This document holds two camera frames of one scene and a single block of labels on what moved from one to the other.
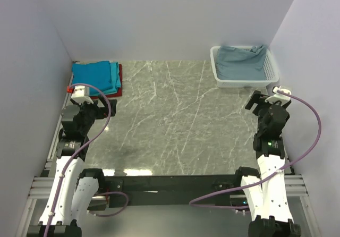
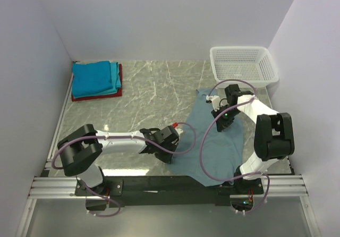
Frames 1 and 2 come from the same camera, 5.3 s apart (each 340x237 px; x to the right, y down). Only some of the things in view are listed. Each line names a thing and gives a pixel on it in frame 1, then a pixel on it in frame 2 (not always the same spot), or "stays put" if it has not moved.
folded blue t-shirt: (98, 74) stays put
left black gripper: (102, 111) → (167, 159)
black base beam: (170, 190) stays put
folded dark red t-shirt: (119, 92) stays put
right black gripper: (258, 98) → (222, 125)
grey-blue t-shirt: (238, 64) → (211, 156)
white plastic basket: (243, 66) stays put
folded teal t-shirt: (115, 79) stays put
